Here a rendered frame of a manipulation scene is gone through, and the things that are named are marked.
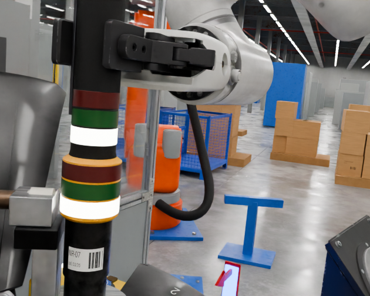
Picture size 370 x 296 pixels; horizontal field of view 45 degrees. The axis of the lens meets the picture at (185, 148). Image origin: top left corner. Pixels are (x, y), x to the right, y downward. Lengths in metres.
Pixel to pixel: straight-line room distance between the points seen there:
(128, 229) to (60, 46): 1.47
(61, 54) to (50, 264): 0.15
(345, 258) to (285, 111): 8.66
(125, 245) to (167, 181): 2.49
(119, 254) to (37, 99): 1.34
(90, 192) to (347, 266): 0.65
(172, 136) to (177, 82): 3.77
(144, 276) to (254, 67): 0.30
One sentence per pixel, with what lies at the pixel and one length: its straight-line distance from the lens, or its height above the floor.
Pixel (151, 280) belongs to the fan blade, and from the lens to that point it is 0.61.
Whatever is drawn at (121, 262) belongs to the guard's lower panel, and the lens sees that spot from 1.79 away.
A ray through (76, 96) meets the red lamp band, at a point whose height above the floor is 1.44.
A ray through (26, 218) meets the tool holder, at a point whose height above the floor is 1.35.
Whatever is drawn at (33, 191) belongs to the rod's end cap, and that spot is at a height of 1.37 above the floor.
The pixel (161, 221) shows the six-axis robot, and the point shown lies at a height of 0.13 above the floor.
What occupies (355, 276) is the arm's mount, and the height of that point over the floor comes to 1.13.
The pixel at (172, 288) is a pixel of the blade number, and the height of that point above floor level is 1.19.
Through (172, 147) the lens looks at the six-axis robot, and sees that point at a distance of 4.14.
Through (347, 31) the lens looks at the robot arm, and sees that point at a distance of 0.50.
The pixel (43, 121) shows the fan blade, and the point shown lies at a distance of 0.45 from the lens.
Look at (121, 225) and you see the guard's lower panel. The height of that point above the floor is 0.89.
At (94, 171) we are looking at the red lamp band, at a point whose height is 1.39.
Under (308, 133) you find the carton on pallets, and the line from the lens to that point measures 9.53.
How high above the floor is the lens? 1.45
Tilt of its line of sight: 8 degrees down
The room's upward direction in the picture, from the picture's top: 5 degrees clockwise
